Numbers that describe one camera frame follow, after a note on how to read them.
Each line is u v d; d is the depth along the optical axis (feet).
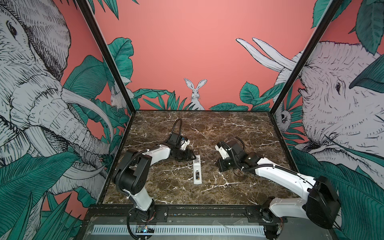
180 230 2.30
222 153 2.40
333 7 2.26
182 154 2.67
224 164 2.34
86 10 2.30
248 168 1.87
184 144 2.81
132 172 1.54
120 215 2.46
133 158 1.54
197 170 2.89
